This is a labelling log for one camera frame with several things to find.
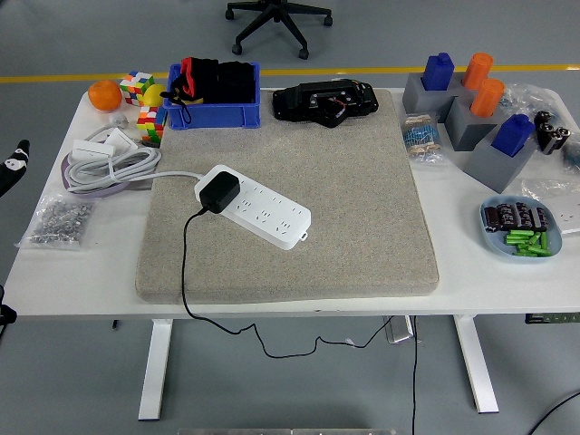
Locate black plug adapter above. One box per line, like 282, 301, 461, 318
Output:
199, 170, 241, 215

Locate black floor cable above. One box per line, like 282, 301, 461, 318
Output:
529, 391, 580, 435

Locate thick white power cable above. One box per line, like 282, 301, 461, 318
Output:
64, 124, 205, 195

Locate crumpled clear plastic bag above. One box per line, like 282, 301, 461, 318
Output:
498, 84, 568, 121

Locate clear bag of screws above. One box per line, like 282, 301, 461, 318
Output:
14, 193, 95, 251

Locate purple tape roll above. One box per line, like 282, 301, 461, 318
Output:
59, 151, 137, 198

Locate blue plastic bin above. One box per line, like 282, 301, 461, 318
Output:
161, 62, 263, 131

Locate black hanging cable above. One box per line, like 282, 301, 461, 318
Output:
409, 315, 419, 435

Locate black office chair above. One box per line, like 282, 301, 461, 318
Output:
224, 0, 334, 60

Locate black table control panel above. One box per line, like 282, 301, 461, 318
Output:
524, 312, 580, 324

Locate light blue tray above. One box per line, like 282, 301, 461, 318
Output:
478, 194, 564, 264

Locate white power strip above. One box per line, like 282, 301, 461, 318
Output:
193, 164, 313, 252

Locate yellow lemon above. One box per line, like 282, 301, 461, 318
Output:
142, 83, 167, 108

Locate white square switch plate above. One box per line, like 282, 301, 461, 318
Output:
103, 128, 140, 153

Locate grey-brown mat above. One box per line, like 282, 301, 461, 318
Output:
134, 88, 441, 305

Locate orange fruit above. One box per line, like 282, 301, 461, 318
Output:
87, 80, 123, 112

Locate stickerless colourful puzzle cube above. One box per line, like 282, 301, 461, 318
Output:
136, 105, 168, 147

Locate grey holder block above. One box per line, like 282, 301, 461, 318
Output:
401, 72, 464, 114
445, 95, 499, 153
453, 74, 478, 96
462, 130, 538, 195

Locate silver box under table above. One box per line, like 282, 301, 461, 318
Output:
382, 315, 416, 345

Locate white table leg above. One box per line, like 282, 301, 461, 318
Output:
138, 319, 174, 422
452, 315, 501, 414

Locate black red strap pouch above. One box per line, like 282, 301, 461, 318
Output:
159, 56, 219, 126

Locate orange cylinder peg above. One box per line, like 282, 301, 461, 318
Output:
469, 79, 506, 119
461, 53, 495, 92

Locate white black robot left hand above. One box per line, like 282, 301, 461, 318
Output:
0, 139, 31, 198

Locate thin black adapter cord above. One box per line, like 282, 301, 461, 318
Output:
180, 206, 398, 359

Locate clear bag of resistors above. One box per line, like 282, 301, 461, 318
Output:
401, 112, 448, 167

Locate black mechanical device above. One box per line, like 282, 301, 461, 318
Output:
271, 79, 380, 130

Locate black foam block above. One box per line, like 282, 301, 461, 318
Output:
217, 61, 257, 104

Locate blue square peg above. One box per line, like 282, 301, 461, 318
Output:
491, 113, 536, 159
420, 52, 456, 92

